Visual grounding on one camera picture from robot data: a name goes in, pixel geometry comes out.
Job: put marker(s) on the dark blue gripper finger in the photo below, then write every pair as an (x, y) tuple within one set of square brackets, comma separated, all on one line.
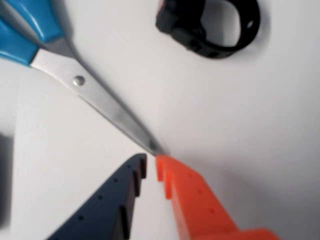
[(105, 210)]

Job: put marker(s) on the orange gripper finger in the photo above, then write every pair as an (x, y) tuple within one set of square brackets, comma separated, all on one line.
[(197, 207)]

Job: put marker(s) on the black smartwatch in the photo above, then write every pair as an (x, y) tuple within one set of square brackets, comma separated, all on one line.
[(180, 30)]

